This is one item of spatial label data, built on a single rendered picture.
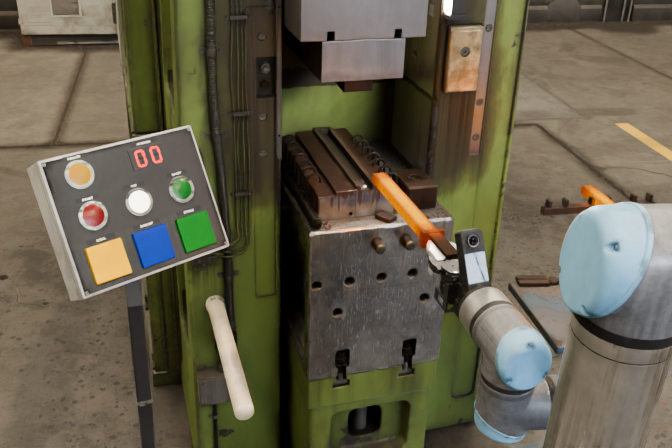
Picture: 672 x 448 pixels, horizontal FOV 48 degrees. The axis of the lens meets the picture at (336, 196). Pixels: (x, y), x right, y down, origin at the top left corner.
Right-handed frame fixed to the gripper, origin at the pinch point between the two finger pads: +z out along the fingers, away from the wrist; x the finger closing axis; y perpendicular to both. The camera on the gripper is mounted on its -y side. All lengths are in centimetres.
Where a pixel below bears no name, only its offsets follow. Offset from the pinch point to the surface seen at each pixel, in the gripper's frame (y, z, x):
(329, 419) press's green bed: 76, 35, -9
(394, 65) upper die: -22.7, 41.9, 5.1
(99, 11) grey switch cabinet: 88, 581, -59
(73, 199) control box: -5, 23, -68
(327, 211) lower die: 13.7, 41.3, -9.8
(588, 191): 12, 34, 60
